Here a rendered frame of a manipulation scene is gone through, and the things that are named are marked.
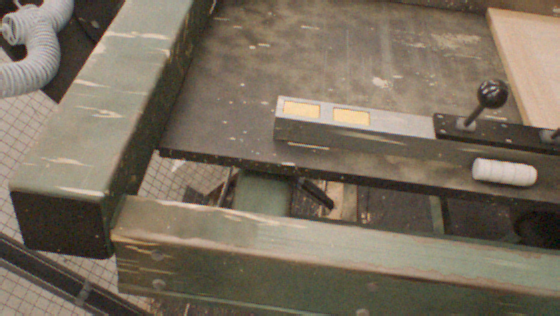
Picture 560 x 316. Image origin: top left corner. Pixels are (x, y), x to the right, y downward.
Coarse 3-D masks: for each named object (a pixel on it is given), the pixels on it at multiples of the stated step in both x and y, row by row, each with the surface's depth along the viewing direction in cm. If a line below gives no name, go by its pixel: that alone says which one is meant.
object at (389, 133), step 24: (288, 120) 80; (312, 120) 80; (336, 120) 80; (384, 120) 82; (408, 120) 82; (336, 144) 82; (360, 144) 81; (384, 144) 81; (408, 144) 81; (432, 144) 80; (456, 144) 80; (552, 168) 81
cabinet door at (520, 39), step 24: (504, 24) 112; (528, 24) 113; (552, 24) 114; (504, 48) 105; (528, 48) 106; (552, 48) 108; (528, 72) 100; (552, 72) 101; (528, 96) 94; (552, 96) 95; (528, 120) 90; (552, 120) 89
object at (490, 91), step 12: (480, 84) 71; (492, 84) 69; (504, 84) 69; (480, 96) 70; (492, 96) 69; (504, 96) 69; (480, 108) 74; (492, 108) 70; (456, 120) 80; (468, 120) 78
